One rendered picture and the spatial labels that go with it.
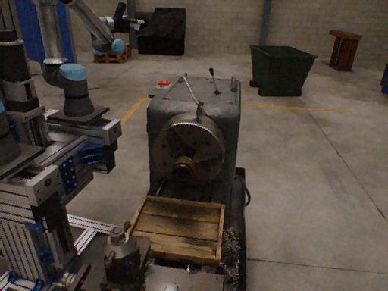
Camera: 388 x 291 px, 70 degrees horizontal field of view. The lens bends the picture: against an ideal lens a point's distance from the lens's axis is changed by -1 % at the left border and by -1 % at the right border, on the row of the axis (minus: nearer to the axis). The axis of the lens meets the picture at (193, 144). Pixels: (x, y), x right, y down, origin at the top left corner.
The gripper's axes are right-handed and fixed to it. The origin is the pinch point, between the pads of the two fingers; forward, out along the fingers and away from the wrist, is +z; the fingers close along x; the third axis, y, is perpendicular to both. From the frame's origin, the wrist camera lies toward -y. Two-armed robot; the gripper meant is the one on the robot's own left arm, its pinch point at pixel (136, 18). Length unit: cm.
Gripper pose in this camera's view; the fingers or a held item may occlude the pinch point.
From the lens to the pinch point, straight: 193.2
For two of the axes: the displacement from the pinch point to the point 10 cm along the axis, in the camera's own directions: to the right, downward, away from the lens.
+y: -1.4, 8.4, 5.2
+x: 8.0, 4.0, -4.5
